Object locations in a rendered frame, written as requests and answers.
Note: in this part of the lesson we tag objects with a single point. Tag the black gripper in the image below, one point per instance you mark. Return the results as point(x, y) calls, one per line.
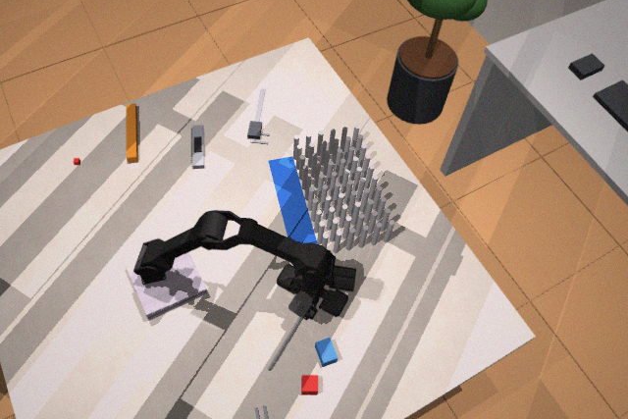
point(333, 301)

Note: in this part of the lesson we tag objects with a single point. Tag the orange rectangular bar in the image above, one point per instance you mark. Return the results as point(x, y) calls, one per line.
point(131, 133)

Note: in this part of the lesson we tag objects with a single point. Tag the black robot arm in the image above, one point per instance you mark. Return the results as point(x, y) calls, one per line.
point(314, 262)

